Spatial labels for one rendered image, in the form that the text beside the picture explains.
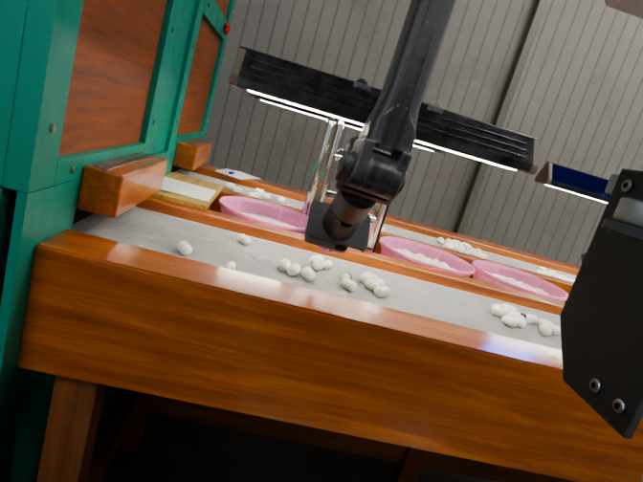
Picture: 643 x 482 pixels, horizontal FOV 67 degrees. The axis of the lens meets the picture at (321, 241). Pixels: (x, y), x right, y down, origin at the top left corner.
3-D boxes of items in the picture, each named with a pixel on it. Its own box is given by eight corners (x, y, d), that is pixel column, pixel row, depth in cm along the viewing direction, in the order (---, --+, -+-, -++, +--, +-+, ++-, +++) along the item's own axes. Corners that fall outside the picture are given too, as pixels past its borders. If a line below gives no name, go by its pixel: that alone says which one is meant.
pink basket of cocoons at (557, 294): (575, 339, 128) (589, 306, 126) (483, 316, 124) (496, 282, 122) (526, 301, 154) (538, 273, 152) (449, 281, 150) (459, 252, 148)
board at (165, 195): (205, 210, 109) (206, 206, 109) (137, 193, 107) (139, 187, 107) (223, 189, 141) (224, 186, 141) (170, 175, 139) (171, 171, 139)
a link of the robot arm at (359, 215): (340, 198, 67) (378, 209, 68) (347, 159, 70) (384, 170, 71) (326, 221, 73) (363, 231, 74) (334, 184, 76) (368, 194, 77)
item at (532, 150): (536, 175, 97) (549, 140, 95) (227, 83, 88) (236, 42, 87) (517, 171, 105) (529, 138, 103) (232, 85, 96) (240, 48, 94)
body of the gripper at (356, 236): (310, 205, 81) (321, 181, 75) (367, 221, 82) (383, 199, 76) (302, 238, 78) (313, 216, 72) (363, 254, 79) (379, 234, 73)
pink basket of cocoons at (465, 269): (483, 310, 130) (496, 276, 128) (405, 301, 118) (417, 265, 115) (424, 273, 153) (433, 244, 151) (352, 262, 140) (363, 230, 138)
